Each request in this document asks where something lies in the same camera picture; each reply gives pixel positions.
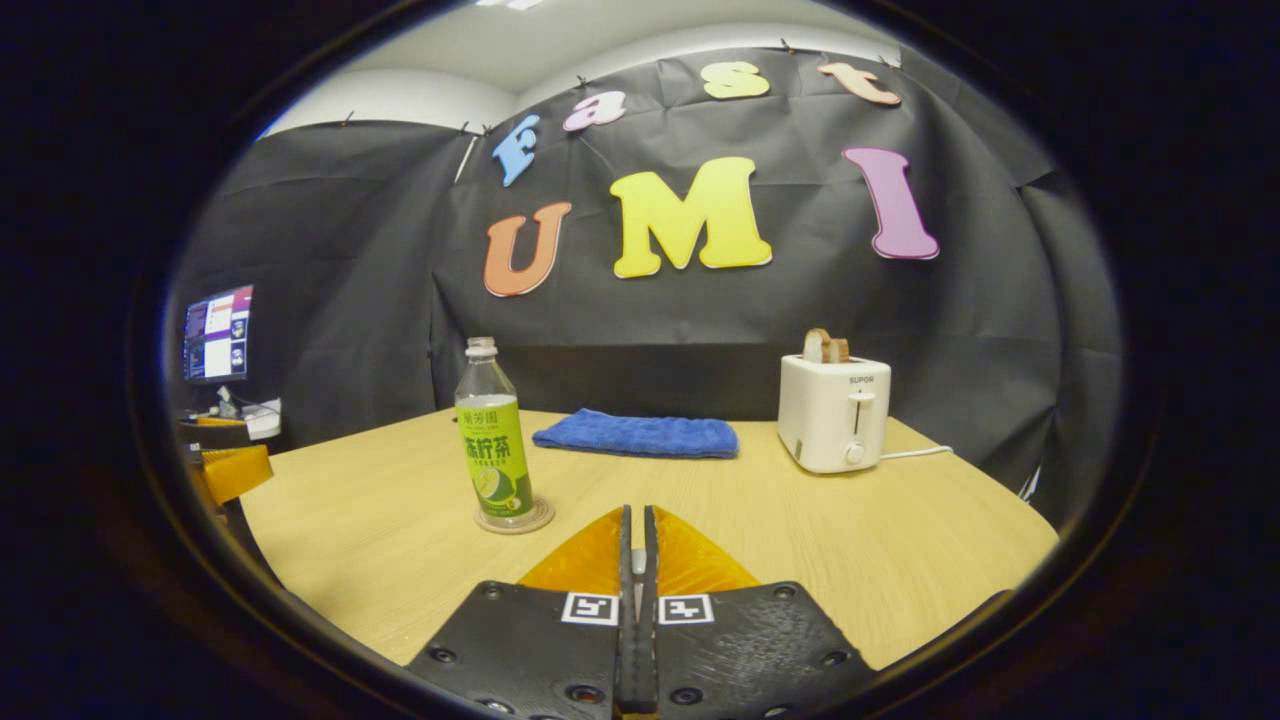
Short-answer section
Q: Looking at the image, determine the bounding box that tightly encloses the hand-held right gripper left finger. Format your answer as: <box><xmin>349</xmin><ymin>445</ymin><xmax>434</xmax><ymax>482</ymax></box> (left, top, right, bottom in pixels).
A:
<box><xmin>405</xmin><ymin>505</ymin><xmax>641</xmax><ymax>720</ymax></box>

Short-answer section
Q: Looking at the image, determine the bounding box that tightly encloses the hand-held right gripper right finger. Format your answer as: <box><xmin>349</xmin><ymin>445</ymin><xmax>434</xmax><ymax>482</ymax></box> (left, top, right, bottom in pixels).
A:
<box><xmin>640</xmin><ymin>505</ymin><xmax>881</xmax><ymax>720</ymax></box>

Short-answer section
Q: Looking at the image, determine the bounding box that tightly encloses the round wooden coaster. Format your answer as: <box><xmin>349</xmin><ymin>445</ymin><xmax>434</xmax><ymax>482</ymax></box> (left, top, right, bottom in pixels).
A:
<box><xmin>474</xmin><ymin>496</ymin><xmax>556</xmax><ymax>536</ymax></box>

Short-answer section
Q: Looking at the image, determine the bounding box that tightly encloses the green label water bottle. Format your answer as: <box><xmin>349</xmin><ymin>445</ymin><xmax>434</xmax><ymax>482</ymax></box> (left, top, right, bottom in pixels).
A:
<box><xmin>454</xmin><ymin>336</ymin><xmax>537</xmax><ymax>522</ymax></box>

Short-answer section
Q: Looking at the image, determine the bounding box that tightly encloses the small white box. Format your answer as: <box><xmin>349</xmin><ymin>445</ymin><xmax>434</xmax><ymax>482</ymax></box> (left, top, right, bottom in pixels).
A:
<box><xmin>243</xmin><ymin>397</ymin><xmax>284</xmax><ymax>442</ymax></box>

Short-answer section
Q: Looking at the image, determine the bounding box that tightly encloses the computer monitor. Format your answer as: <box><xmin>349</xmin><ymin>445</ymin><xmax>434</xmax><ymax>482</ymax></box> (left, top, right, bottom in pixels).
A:
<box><xmin>181</xmin><ymin>284</ymin><xmax>256</xmax><ymax>419</ymax></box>

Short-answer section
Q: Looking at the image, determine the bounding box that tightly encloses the blue folded towel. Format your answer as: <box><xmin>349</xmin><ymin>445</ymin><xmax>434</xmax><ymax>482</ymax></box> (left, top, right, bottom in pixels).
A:
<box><xmin>531</xmin><ymin>407</ymin><xmax>741</xmax><ymax>461</ymax></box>

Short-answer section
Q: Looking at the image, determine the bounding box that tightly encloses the white toaster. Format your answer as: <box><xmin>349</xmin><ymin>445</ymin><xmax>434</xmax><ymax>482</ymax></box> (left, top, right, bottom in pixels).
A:
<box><xmin>776</xmin><ymin>353</ymin><xmax>893</xmax><ymax>476</ymax></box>

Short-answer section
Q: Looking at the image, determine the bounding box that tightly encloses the bread slice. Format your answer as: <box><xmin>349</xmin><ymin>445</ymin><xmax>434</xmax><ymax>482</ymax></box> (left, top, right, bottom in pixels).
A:
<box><xmin>802</xmin><ymin>327</ymin><xmax>852</xmax><ymax>366</ymax></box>

